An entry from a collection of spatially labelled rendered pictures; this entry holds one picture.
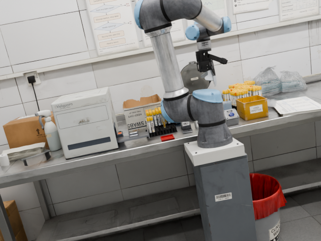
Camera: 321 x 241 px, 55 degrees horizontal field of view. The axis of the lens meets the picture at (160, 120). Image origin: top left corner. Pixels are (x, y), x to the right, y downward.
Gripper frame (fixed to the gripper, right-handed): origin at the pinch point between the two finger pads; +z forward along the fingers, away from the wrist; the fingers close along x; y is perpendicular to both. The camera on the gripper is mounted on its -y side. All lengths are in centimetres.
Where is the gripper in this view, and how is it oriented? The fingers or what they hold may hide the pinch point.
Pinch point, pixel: (213, 84)
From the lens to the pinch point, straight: 177.4
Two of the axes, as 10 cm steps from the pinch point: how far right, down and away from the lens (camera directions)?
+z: 1.8, 9.5, 2.4
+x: 0.4, 2.4, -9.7
